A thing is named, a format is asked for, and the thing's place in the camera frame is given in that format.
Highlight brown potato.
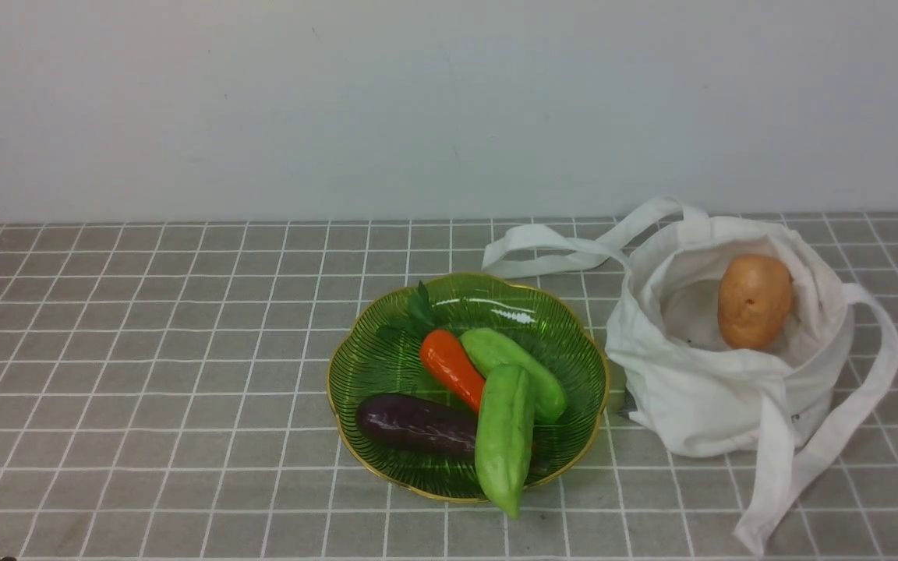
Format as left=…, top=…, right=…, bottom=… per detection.
left=717, top=253, right=794, bottom=349

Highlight white cloth bag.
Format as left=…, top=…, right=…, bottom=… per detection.
left=482, top=196, right=898, bottom=558

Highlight orange carrot with leaves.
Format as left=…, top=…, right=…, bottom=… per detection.
left=408, top=281, right=485, bottom=413

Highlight green cucumber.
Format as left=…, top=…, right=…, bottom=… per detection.
left=460, top=328, right=567, bottom=424

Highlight green glass plate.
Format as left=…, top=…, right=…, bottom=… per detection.
left=327, top=273, right=626, bottom=503

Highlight purple eggplant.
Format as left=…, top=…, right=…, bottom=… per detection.
left=355, top=393, right=477, bottom=461

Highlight light green bitter gourd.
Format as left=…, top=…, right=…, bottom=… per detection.
left=475, top=365, right=535, bottom=519

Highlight grey checked tablecloth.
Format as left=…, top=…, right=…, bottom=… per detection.
left=0, top=210, right=898, bottom=561

